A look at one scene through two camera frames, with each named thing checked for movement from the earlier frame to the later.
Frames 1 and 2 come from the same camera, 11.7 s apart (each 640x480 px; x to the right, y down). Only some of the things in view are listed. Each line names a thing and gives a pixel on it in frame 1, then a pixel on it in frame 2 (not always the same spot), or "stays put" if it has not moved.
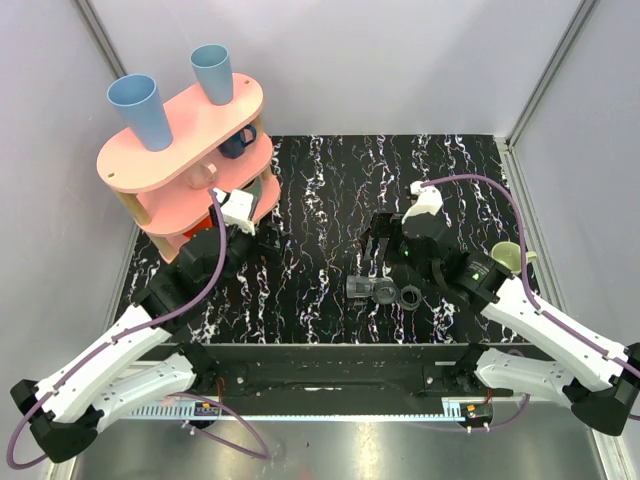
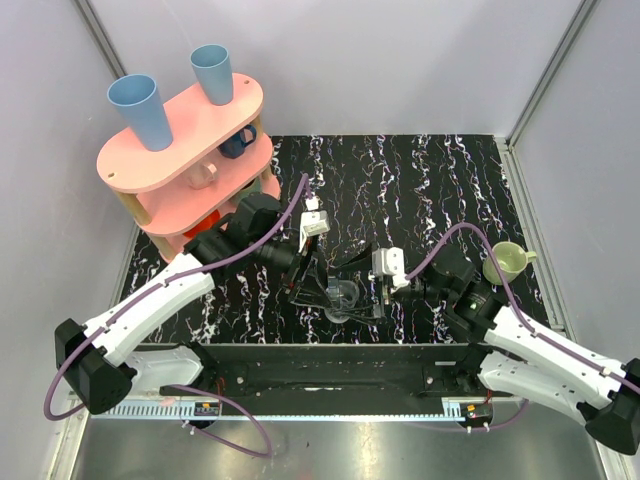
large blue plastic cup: (137, 98) stays put
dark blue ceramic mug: (236, 145) stays put
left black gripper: (263, 235) -> (298, 273)
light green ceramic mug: (510, 253) stays put
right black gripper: (383, 224) -> (361, 262)
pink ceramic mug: (201, 176) stays put
